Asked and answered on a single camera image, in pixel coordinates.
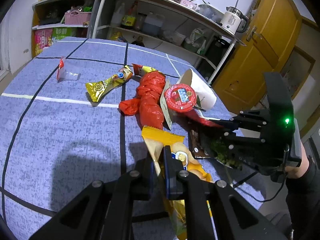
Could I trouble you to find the wooden side shelf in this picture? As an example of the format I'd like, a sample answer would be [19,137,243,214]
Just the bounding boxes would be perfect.
[31,0,102,58]

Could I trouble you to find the yellow wooden door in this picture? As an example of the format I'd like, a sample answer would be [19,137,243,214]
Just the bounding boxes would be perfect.
[213,0,302,113]

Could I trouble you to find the grey plastic jug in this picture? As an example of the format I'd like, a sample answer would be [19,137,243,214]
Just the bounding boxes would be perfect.
[142,12,165,36]

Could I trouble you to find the white metal shelf rack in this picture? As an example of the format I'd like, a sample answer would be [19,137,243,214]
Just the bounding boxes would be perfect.
[92,0,247,86]

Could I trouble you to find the person's right hand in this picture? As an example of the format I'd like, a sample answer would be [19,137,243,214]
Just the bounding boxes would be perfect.
[285,142,309,179]

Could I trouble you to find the orange yellow chip bag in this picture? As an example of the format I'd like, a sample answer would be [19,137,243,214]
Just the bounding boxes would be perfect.
[142,126,215,239]

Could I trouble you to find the white paper cup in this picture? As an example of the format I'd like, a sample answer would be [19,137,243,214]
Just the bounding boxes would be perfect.
[177,68,217,111]

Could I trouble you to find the green pea snack bag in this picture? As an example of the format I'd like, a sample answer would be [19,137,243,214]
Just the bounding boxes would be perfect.
[209,141,242,170]

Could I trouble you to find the white electric kettle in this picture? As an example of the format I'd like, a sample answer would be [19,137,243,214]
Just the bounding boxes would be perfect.
[220,7,249,34]

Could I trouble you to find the red plastic bag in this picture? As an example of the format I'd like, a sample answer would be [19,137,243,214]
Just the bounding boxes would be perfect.
[119,70,165,129]

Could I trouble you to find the red seasoning packet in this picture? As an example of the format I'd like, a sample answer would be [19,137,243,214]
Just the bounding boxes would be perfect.
[175,109,223,128]

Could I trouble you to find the small clear red-top packet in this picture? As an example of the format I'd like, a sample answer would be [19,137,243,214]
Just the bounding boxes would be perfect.
[56,57,80,82]

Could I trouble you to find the dark soy sauce bottle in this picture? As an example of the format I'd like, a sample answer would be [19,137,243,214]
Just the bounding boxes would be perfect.
[131,36,145,47]

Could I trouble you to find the brown chocolate wrapper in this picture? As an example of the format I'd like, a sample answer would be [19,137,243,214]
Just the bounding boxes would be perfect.
[188,129,213,159]

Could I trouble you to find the yellow red noodle packet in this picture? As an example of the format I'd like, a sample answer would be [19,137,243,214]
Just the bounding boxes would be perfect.
[132,63,157,77]

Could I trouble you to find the gold ice cream wrapper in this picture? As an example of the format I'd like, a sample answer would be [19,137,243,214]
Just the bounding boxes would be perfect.
[85,65,133,102]

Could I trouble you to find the pink plastic basket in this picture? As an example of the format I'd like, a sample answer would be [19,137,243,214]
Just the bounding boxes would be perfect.
[65,11,91,25]

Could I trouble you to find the blue checked tablecloth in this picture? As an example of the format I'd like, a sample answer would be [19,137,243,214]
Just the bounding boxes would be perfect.
[0,36,267,240]

